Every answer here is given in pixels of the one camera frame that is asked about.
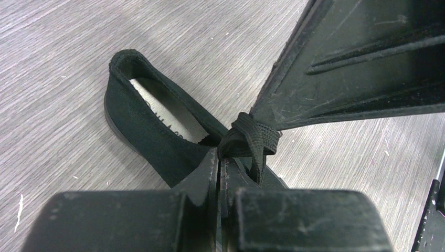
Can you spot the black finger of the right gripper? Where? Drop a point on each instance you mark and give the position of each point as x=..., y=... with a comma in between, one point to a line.
x=356, y=60

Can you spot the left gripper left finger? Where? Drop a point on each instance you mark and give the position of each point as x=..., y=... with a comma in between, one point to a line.
x=200, y=211

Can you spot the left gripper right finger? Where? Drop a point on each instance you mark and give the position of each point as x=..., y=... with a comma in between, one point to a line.
x=232, y=179

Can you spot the black canvas shoe with laces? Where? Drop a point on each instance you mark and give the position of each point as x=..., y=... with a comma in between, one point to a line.
x=161, y=122

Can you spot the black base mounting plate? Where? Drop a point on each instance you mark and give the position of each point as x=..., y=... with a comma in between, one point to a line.
x=430, y=233

